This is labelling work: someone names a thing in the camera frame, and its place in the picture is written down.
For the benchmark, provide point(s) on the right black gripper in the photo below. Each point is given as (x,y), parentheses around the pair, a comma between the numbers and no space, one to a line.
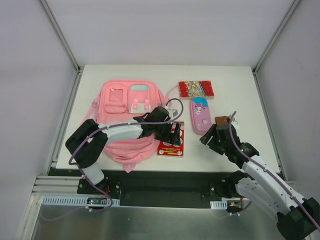
(208,136)

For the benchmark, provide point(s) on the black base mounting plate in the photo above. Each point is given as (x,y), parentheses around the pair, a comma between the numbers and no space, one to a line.
(174,200)

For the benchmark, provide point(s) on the left white cable duct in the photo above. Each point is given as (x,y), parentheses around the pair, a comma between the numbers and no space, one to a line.
(79,201)

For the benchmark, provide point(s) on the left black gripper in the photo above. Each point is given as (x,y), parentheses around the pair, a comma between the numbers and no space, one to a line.
(171,132)

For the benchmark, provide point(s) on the pink student backpack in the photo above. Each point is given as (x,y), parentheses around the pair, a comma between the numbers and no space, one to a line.
(120,100)

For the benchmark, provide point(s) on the red patterned book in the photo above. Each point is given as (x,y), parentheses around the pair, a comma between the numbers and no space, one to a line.
(192,89)

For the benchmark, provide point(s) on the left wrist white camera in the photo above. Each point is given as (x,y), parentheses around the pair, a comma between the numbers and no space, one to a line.
(172,113)

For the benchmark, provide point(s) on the pink cartoon pencil case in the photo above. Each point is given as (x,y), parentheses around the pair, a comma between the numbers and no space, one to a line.
(200,115)

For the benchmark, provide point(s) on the brown leather wallet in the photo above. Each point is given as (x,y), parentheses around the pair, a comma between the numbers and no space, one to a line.
(221,120)

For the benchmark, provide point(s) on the right white cable duct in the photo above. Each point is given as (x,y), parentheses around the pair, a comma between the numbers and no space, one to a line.
(219,205)

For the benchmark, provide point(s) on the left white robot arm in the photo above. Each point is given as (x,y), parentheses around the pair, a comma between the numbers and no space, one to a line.
(87,143)

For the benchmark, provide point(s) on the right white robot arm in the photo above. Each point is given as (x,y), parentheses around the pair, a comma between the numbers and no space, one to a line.
(296,216)

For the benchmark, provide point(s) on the white cable duct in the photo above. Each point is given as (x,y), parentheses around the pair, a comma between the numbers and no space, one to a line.
(219,205)
(79,201)

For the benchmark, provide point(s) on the red comic book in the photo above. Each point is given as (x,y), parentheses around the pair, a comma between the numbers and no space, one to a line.
(171,150)

